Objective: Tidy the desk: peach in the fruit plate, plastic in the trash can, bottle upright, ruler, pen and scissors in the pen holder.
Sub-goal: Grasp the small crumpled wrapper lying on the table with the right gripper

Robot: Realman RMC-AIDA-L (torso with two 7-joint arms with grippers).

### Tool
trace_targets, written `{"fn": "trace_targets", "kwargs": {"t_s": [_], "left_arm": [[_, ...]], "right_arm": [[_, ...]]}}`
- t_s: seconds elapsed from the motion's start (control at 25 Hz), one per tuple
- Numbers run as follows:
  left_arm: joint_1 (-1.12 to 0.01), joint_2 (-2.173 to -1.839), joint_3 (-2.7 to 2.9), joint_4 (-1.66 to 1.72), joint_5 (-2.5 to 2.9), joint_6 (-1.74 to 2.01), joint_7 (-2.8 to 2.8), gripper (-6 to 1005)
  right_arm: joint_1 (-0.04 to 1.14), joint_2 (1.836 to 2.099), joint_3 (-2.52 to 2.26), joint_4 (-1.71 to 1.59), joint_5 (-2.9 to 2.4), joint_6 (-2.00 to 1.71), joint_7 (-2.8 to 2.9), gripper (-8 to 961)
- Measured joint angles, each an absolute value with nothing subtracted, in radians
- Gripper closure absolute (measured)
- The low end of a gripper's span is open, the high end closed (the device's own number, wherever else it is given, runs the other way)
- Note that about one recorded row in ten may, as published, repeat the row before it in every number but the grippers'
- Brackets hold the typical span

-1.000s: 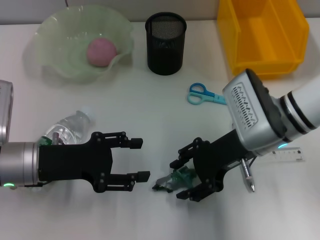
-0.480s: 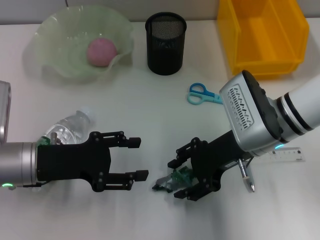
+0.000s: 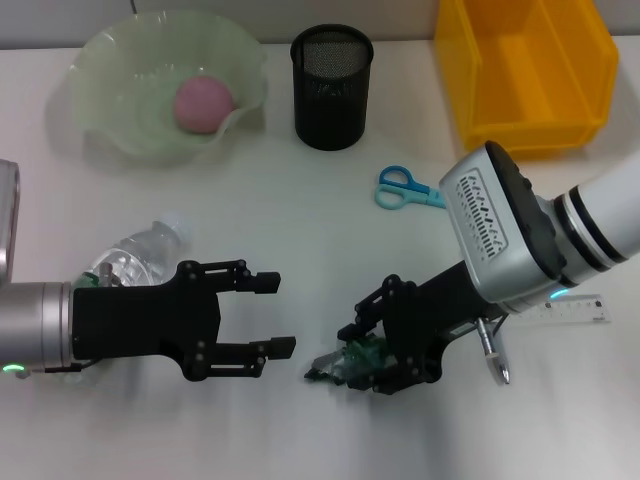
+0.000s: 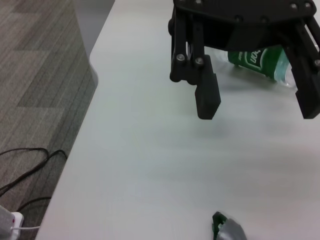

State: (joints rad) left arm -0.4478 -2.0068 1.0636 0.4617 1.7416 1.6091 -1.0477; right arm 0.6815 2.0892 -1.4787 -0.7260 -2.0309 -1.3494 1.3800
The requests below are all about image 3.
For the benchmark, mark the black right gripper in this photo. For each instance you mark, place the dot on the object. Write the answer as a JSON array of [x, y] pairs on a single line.
[[430, 320]]

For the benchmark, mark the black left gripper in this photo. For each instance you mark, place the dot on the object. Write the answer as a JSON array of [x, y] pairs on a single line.
[[140, 320]]

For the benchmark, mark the small dark object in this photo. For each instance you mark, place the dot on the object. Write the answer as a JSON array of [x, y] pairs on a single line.
[[330, 367]]

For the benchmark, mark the clear water bottle green label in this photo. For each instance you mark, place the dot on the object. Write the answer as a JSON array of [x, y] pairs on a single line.
[[145, 250]]

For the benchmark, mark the pink peach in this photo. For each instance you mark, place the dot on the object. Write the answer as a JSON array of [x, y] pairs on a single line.
[[205, 107]]

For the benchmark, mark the blue cyan scissors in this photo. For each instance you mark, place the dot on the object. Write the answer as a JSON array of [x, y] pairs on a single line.
[[425, 190]]

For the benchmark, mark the transparent plastic ruler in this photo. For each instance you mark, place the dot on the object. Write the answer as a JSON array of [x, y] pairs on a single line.
[[585, 310]]

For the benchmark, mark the black mesh pen cup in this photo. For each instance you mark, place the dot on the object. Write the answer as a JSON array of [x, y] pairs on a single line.
[[330, 110]]

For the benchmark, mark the green glass fruit bowl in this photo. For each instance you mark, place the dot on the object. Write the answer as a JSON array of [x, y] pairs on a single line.
[[125, 115]]

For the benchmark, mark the yellow plastic bin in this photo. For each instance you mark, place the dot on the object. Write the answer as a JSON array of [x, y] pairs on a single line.
[[525, 75]]

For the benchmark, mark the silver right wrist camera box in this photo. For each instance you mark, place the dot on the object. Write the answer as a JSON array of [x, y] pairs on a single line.
[[500, 235]]

